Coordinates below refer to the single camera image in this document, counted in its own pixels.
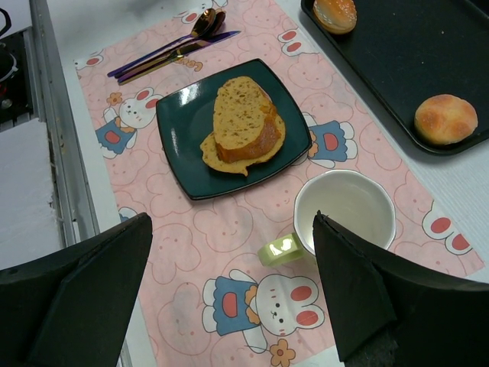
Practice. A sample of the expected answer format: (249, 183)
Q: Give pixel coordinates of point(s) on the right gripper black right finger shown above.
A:
(388, 311)

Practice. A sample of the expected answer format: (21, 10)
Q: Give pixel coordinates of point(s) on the plain golden round bun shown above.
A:
(445, 119)

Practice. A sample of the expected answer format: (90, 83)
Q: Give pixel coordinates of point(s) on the sesame round bun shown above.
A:
(336, 16)

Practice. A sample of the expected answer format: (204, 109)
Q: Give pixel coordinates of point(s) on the aluminium front table rail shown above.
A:
(73, 200)

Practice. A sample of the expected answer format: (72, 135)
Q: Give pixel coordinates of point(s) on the dark teal square plate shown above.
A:
(184, 120)

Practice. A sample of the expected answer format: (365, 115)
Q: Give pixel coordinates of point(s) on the seeded bread slice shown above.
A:
(211, 158)
(246, 124)

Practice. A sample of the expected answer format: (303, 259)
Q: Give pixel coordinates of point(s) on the black baking tray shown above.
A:
(408, 51)

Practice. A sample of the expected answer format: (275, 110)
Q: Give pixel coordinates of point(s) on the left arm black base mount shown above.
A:
(16, 100)

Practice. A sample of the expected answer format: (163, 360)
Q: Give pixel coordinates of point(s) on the iridescent purple knife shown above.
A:
(212, 40)

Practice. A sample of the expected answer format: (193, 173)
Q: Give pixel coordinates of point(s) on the iridescent purple spoon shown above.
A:
(207, 24)

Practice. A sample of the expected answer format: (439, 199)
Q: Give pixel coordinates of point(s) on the pink bunny placemat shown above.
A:
(197, 241)

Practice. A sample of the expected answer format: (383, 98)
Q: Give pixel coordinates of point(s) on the iridescent fork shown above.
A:
(157, 62)

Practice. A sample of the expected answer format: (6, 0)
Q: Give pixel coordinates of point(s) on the green and white mug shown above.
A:
(351, 199)

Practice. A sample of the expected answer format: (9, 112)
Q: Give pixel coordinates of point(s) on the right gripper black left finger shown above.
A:
(73, 307)

